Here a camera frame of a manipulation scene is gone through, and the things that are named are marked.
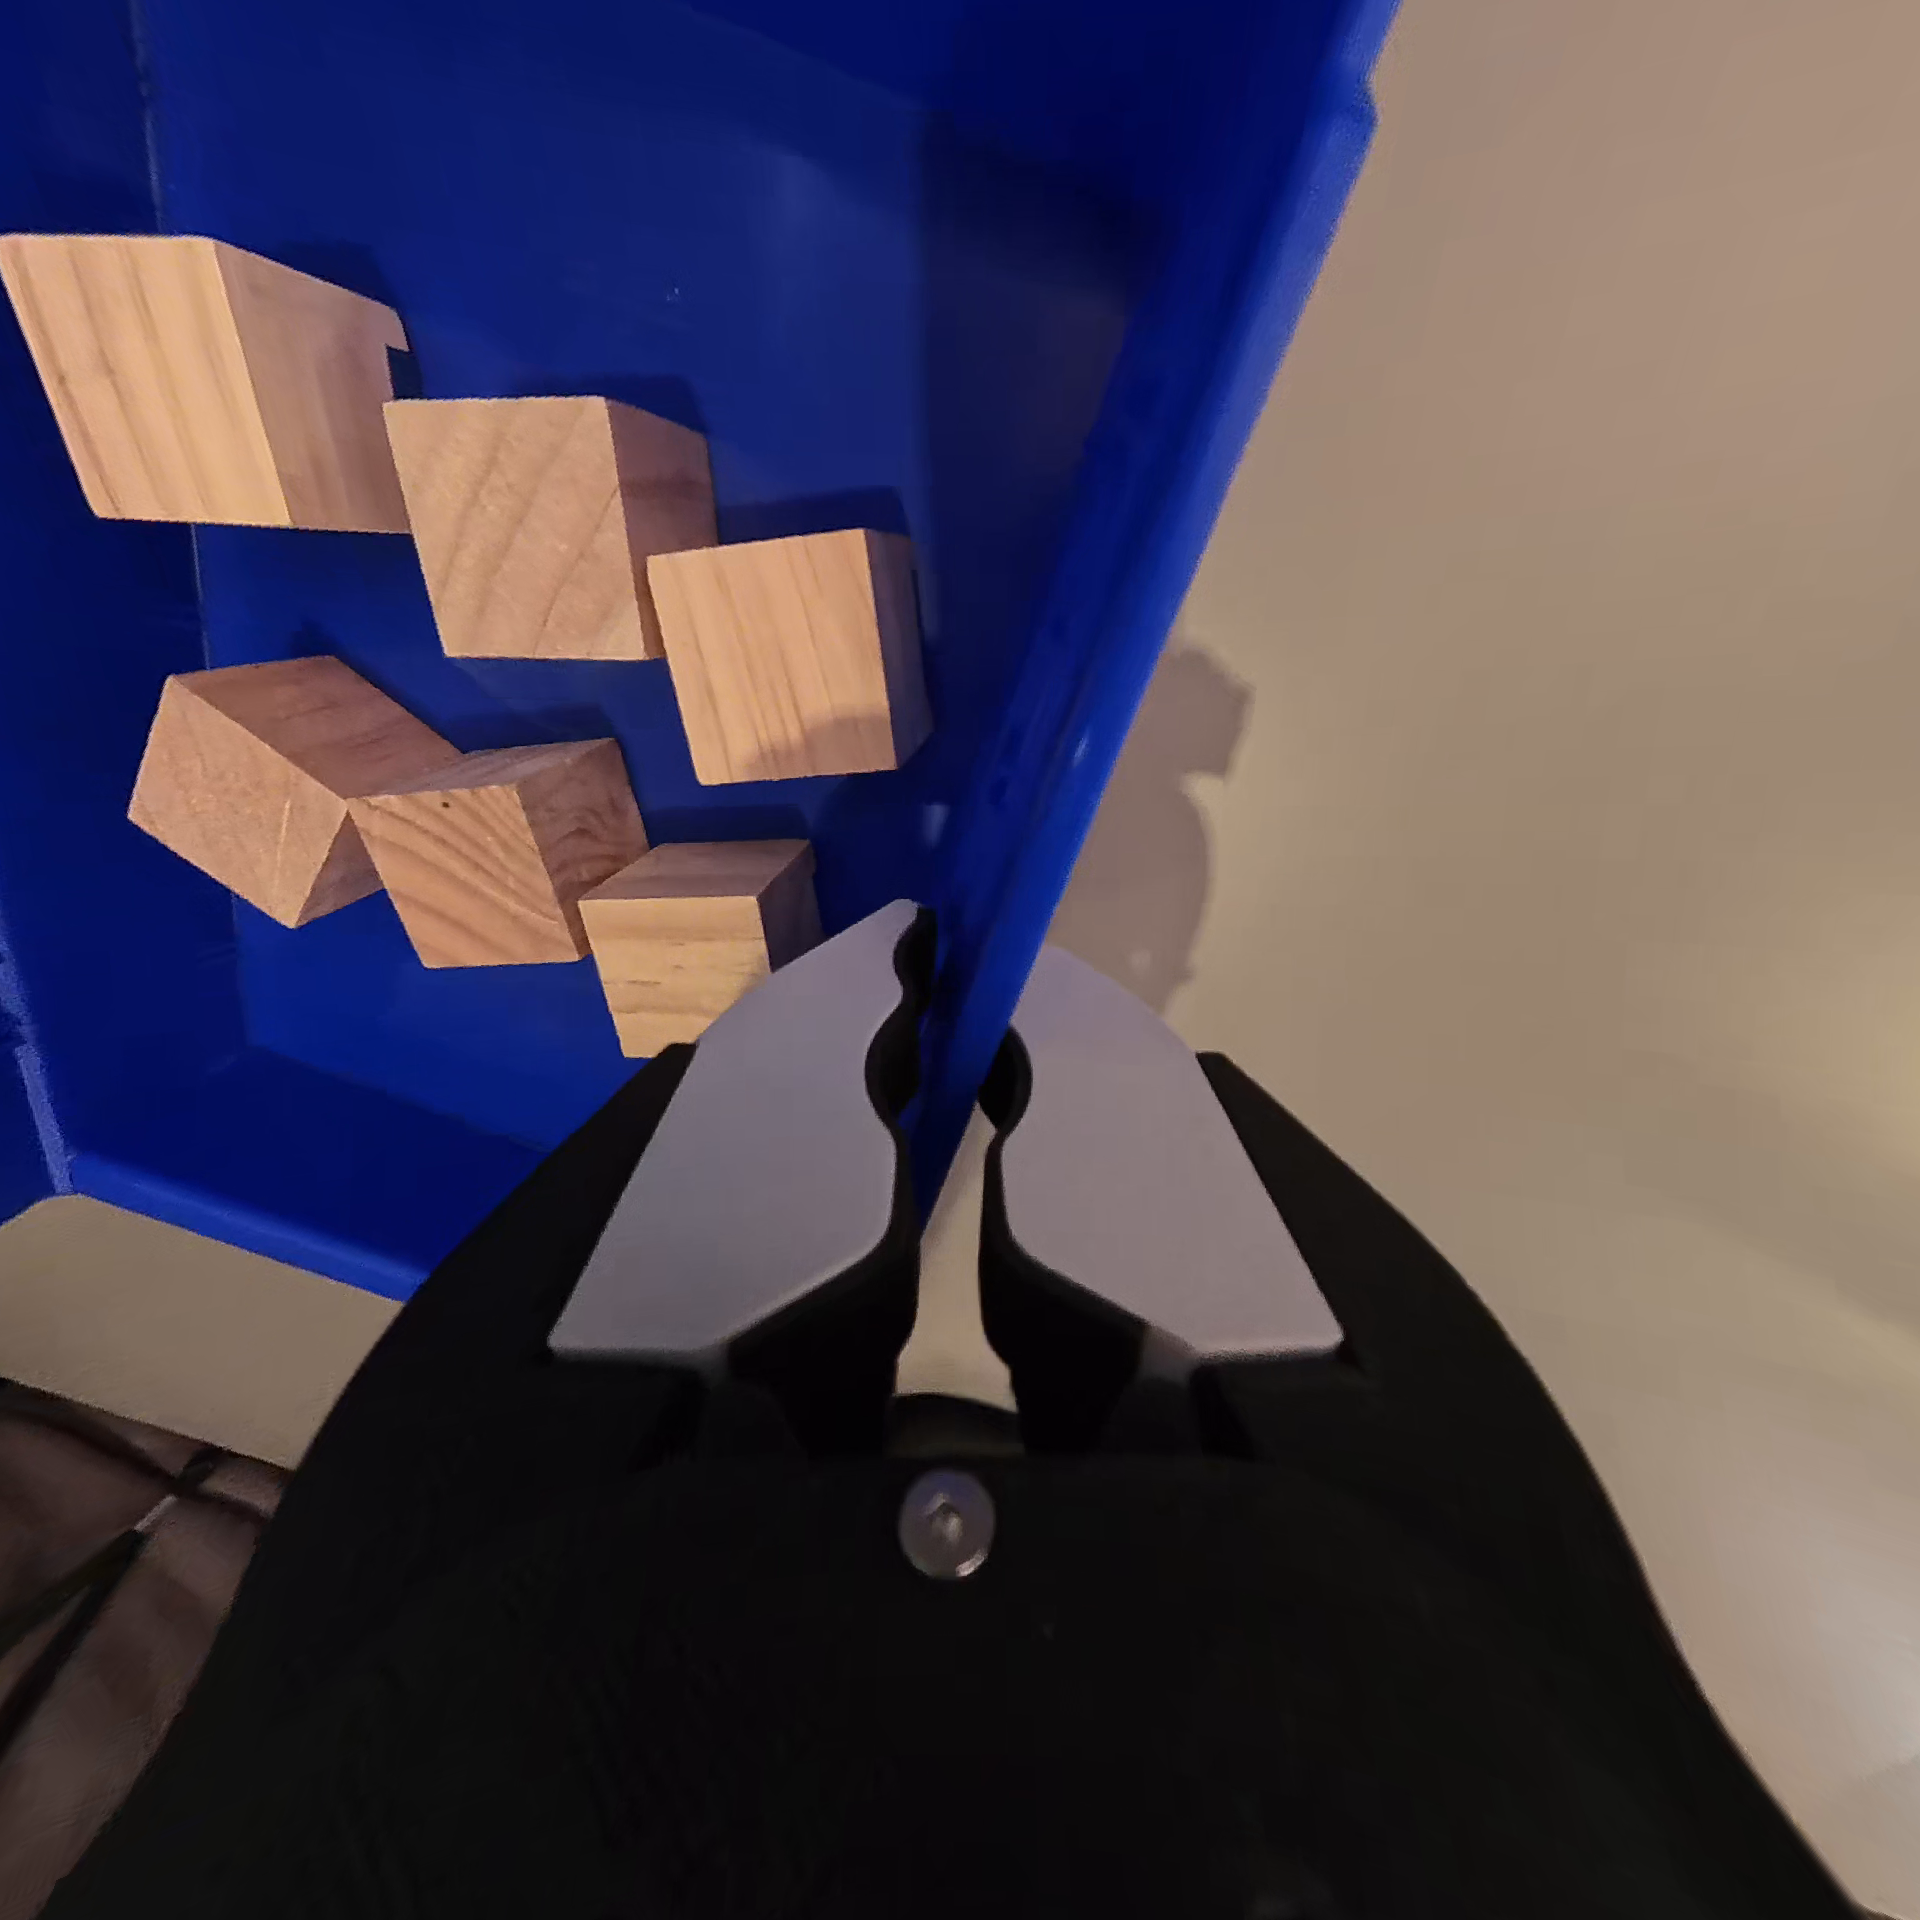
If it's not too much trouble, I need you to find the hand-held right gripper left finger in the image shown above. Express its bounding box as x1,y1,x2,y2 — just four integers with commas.
544,897,925,1460

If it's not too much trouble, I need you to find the blue plastic bin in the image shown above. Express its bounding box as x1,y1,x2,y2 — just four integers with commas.
0,0,1405,1304

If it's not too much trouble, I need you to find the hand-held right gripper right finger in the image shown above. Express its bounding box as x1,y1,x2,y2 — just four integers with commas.
972,942,1349,1459

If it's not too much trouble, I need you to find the group of plain wooden blocks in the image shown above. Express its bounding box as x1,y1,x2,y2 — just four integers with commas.
0,232,937,1061

